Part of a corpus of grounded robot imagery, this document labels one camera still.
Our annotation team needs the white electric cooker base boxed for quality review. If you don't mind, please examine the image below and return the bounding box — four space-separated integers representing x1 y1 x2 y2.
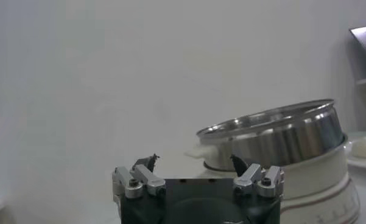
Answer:
185 133 361 224

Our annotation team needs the white steamed baozi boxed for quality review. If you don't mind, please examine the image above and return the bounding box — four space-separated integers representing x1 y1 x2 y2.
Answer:
351 136 366 159

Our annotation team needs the stainless steel steamer basket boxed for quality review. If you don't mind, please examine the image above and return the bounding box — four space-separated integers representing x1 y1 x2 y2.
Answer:
196 99 345 172

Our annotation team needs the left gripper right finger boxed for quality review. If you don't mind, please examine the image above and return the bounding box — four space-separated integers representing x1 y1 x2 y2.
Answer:
230 153 286 198

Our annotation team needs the white round plate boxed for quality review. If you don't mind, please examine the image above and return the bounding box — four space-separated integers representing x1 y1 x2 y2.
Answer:
343 131 366 170

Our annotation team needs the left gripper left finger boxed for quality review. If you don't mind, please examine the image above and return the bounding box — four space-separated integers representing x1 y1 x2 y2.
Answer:
111 153 167 200

